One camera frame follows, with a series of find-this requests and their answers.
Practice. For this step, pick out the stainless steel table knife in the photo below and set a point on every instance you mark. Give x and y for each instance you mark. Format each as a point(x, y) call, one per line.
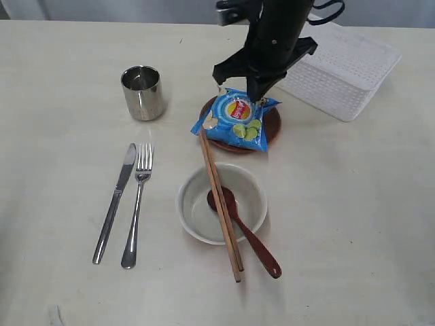
point(127, 167)

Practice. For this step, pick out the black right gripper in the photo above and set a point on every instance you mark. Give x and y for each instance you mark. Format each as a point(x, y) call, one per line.
point(262, 71)

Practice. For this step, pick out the blue Lays chips bag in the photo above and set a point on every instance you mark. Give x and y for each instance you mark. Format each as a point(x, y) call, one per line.
point(234, 120)

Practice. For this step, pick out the white plastic perforated basket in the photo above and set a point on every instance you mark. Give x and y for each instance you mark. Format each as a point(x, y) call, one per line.
point(343, 74)

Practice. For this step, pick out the brown wooden chopstick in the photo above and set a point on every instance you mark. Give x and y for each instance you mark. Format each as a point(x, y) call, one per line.
point(217, 210)
point(221, 203)

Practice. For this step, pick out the white floral ceramic bowl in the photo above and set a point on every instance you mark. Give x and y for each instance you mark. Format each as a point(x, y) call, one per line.
point(200, 221)

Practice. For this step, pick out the stainless steel spoon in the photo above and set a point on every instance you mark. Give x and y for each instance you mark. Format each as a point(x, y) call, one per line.
point(227, 211)

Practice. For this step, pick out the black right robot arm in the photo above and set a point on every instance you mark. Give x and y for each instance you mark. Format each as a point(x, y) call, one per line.
point(272, 44)

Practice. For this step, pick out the brown round plate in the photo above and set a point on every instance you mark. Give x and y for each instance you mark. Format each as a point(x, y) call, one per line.
point(272, 123)

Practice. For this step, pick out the stainless steel fork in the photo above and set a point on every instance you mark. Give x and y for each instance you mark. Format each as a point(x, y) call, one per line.
point(143, 173)

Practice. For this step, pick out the stainless steel cup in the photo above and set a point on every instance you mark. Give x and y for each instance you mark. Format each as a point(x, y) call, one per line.
point(143, 93)

